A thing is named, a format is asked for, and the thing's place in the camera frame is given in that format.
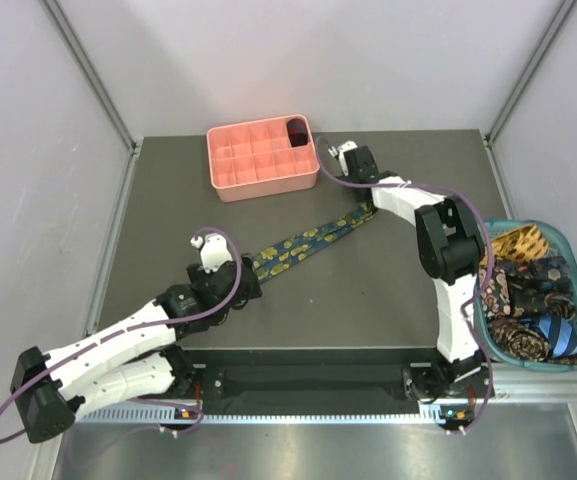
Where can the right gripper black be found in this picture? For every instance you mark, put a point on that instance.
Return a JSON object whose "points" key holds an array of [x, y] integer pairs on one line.
{"points": [[348, 177]]}

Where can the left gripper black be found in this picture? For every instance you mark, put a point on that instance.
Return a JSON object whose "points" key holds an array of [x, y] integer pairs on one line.
{"points": [[198, 275]]}

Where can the blue yellow floral tie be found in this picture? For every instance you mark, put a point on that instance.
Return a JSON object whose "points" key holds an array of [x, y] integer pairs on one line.
{"points": [[281, 256]]}

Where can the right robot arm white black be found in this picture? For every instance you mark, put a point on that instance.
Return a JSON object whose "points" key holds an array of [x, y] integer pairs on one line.
{"points": [[450, 248]]}

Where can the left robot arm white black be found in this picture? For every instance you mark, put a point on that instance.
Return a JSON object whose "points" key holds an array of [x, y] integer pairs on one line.
{"points": [[138, 356]]}

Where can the rolled red blue tie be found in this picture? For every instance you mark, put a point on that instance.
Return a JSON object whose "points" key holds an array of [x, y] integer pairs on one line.
{"points": [[298, 132]]}

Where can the pink compartment organizer box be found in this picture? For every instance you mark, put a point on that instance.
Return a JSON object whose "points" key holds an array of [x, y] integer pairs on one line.
{"points": [[254, 159]]}

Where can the orange patterned tie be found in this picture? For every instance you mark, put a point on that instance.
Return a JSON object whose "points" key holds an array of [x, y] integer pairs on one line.
{"points": [[522, 244]]}

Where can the pink floral dark tie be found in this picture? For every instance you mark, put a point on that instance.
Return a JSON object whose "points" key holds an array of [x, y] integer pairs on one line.
{"points": [[495, 299]]}

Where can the dark floral navy tie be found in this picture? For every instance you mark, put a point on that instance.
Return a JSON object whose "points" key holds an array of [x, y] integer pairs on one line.
{"points": [[545, 275]]}

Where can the teal plastic basket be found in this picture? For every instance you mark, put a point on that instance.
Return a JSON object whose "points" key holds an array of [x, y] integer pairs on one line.
{"points": [[535, 305]]}

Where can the brown paisley rolled tie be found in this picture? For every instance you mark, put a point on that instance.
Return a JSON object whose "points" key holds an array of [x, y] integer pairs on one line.
{"points": [[518, 340]]}

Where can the blue striped tie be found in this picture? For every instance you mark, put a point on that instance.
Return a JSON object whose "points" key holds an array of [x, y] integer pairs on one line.
{"points": [[557, 331]]}

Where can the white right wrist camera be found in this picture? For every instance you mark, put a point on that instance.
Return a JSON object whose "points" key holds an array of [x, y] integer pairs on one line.
{"points": [[338, 151]]}

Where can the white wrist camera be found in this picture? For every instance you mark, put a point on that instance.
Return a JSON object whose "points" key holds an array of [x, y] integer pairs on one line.
{"points": [[338, 151], [213, 251]]}

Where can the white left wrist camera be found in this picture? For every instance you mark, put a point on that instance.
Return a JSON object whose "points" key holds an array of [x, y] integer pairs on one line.
{"points": [[213, 251]]}

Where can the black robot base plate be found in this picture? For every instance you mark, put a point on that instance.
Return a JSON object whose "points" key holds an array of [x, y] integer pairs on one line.
{"points": [[319, 381]]}

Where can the slotted grey cable duct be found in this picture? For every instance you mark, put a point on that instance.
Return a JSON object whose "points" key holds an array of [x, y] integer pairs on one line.
{"points": [[137, 413]]}

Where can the right aluminium frame post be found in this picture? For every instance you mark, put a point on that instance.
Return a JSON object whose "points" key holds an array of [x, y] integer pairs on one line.
{"points": [[546, 40]]}

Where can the aluminium frame post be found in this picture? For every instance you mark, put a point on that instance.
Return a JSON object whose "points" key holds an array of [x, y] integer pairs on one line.
{"points": [[546, 40], [67, 33]]}

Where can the left aluminium frame post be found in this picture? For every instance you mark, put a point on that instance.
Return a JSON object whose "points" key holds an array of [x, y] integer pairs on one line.
{"points": [[67, 33]]}

